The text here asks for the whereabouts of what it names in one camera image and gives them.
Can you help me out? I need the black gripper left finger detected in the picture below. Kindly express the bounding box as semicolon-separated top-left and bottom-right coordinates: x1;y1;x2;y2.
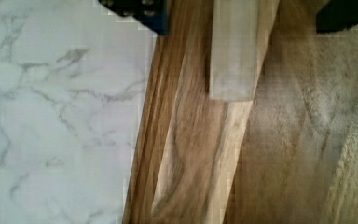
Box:
98;0;169;36

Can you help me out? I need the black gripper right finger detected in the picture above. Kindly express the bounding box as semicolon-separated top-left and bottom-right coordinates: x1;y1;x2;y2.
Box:
315;0;358;34

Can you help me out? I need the wooden cutting board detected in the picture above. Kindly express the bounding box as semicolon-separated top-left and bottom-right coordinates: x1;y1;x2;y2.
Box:
123;0;358;224

